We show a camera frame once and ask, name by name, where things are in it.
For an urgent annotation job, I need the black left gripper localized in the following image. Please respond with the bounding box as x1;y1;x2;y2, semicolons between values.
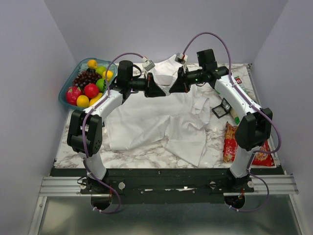
128;72;166;97

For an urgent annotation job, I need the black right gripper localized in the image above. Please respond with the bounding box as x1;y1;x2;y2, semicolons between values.
168;66;204;94

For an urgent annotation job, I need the white shirt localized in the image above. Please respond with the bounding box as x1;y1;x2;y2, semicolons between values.
105;54;211;168

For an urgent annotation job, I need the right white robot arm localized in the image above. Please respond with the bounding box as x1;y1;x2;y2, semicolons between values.
169;49;272;192

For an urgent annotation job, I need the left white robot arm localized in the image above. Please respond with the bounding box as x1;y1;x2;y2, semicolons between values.
67;60;165;193

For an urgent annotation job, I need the yellow lemon right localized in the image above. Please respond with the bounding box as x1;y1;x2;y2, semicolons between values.
102;70;113;81

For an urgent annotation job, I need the green lime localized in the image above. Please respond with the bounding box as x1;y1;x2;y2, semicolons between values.
96;78;107;93

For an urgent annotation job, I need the green apple back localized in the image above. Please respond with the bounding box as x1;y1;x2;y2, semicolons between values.
95;66;106;75

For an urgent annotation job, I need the green cassava chips bag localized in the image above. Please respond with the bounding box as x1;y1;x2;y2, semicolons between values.
230;76;248;125

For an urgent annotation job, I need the yellow banana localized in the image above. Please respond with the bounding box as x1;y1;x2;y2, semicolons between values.
89;93;103;106

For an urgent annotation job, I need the red apple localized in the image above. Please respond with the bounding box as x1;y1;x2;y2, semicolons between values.
84;83;99;99

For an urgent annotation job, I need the purple grape bunch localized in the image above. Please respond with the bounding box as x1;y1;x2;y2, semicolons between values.
72;69;102;89

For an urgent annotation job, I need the blue plastic fruit basket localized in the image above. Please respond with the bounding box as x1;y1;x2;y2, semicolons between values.
58;57;115;110

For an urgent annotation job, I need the yellow lemon at basket back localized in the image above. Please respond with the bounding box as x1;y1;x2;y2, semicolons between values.
87;59;98;70

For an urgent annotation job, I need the orange fruit front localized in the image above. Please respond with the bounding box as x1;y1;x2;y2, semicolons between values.
76;95;89;108

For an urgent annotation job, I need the red dragon fruit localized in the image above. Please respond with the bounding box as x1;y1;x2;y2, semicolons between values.
66;86;83;106

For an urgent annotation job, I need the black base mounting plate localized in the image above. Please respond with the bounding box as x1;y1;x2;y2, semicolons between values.
41;167;291;209

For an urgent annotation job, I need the red snack bag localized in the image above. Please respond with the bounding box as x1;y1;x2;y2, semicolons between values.
223;121;274;167

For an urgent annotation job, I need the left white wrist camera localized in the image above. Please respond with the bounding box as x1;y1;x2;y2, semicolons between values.
142;56;155;76

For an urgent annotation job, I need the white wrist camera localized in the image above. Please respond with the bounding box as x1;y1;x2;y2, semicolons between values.
175;53;188;72
142;56;155;76

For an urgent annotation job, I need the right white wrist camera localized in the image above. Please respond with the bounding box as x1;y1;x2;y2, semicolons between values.
175;53;188;72

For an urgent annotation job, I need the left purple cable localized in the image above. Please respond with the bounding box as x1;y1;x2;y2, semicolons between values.
82;52;147;214

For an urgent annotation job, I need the purple cable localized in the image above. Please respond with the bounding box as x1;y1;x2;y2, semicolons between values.
82;52;147;214
182;31;282;212

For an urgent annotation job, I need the black wire stand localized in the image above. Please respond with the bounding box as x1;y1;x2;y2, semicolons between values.
211;98;232;119

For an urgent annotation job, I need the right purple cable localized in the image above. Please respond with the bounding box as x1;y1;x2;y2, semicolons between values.
182;31;282;212

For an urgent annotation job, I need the aluminium rail frame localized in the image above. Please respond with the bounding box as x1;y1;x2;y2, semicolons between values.
30;169;310;235

